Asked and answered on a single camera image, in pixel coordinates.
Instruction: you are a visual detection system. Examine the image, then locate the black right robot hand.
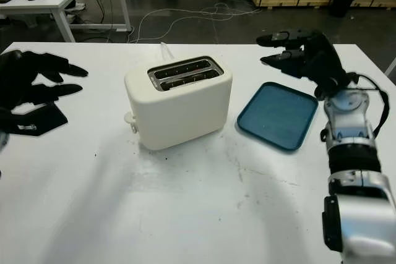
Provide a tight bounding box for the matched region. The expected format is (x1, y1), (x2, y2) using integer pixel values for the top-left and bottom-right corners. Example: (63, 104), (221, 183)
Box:
(256, 28), (350, 98)

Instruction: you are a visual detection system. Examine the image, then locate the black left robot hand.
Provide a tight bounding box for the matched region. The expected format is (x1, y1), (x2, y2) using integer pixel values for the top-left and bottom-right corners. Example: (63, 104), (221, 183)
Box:
(0, 49), (89, 115)

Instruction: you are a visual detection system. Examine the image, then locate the blue plastic tray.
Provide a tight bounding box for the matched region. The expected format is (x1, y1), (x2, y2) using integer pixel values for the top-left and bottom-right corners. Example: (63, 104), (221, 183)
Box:
(236, 81), (319, 153)

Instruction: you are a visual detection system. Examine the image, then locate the cream white two-slot toaster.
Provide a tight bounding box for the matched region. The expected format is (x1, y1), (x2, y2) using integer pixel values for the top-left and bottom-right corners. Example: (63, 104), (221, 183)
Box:
(124, 56), (233, 151)

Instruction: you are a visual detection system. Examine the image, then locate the black waste bin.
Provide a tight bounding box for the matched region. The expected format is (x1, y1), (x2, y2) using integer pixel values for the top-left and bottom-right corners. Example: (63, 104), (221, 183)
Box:
(328, 0), (358, 18)

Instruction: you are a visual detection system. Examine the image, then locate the white office desk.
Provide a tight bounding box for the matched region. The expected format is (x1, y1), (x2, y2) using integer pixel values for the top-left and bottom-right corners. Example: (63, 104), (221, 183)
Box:
(0, 0), (132, 43)

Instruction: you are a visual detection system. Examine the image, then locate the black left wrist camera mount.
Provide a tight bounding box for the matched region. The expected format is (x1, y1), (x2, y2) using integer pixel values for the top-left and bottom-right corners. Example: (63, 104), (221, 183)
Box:
(8, 102), (69, 137)

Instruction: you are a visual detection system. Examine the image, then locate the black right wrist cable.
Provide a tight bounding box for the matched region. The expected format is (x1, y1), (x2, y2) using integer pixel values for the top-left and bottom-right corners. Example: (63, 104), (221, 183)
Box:
(346, 72), (390, 137)

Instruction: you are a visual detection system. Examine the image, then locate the white toaster power cord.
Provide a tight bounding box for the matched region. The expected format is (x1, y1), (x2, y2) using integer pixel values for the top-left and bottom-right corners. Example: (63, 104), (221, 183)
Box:
(160, 43), (176, 61)

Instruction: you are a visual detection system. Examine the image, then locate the white floor cable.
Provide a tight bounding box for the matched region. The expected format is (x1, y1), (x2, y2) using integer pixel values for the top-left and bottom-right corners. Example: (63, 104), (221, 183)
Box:
(136, 2), (262, 44)

